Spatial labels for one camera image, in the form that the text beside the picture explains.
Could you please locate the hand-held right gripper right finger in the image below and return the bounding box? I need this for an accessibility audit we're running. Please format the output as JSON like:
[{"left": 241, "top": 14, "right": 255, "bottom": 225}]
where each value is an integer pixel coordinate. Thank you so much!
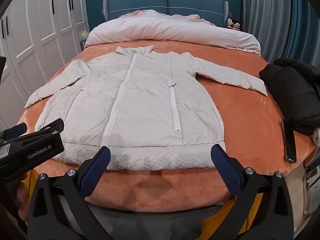
[{"left": 211, "top": 144, "right": 294, "bottom": 240}]

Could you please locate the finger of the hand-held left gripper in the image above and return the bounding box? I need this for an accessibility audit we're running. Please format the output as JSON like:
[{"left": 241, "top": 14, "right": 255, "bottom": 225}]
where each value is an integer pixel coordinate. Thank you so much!
[
  {"left": 0, "top": 122, "right": 28, "bottom": 144},
  {"left": 34, "top": 118, "right": 65, "bottom": 137}
]

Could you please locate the black smartphone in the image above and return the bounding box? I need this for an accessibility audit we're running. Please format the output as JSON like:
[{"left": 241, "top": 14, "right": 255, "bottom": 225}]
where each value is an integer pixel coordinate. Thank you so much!
[{"left": 281, "top": 118, "right": 297, "bottom": 163}]

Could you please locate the cream crinkled quilt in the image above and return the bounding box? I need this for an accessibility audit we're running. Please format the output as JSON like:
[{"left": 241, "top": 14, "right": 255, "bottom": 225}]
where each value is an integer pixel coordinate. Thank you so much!
[{"left": 24, "top": 45, "right": 268, "bottom": 172}]

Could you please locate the person's yellow garment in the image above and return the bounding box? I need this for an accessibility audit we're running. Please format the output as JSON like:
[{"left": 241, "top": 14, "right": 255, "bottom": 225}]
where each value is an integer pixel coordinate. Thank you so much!
[{"left": 25, "top": 169, "right": 264, "bottom": 240}]

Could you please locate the blue bed headboard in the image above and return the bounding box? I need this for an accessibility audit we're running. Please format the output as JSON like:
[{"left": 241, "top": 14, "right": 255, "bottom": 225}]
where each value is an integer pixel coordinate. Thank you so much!
[{"left": 102, "top": 0, "right": 229, "bottom": 28}]

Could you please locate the grey blue curtain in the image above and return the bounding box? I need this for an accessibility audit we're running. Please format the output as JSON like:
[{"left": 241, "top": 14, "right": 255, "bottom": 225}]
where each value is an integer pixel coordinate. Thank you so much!
[{"left": 240, "top": 0, "right": 320, "bottom": 67}]

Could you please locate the orange fleece blanket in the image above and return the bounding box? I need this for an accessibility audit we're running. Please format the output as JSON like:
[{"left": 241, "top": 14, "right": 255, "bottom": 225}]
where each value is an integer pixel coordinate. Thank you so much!
[{"left": 15, "top": 39, "right": 317, "bottom": 212}]

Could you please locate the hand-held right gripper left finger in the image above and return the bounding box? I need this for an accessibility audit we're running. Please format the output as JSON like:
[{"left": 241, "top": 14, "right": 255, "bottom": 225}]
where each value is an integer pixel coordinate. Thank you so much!
[{"left": 26, "top": 146, "right": 113, "bottom": 240}]

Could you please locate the pale pink duvet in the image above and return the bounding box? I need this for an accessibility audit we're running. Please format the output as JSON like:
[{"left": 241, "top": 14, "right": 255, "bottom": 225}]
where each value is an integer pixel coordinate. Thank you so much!
[{"left": 85, "top": 9, "right": 261, "bottom": 55}]

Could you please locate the white wardrobe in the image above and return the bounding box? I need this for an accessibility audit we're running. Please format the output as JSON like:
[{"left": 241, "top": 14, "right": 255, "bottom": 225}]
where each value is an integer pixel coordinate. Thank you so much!
[{"left": 0, "top": 0, "right": 87, "bottom": 130}]

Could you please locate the pink fleece cloth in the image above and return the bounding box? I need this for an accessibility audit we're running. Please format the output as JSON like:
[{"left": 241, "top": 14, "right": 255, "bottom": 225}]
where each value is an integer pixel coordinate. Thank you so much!
[{"left": 125, "top": 9, "right": 216, "bottom": 26}]

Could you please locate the black puffer jacket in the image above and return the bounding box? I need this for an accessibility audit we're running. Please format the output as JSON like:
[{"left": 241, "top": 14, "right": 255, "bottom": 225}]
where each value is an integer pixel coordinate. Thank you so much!
[{"left": 259, "top": 57, "right": 320, "bottom": 136}]

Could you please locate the cream cloth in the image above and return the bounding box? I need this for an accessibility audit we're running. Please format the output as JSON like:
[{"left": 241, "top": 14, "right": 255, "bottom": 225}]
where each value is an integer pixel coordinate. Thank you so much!
[{"left": 311, "top": 127, "right": 320, "bottom": 146}]

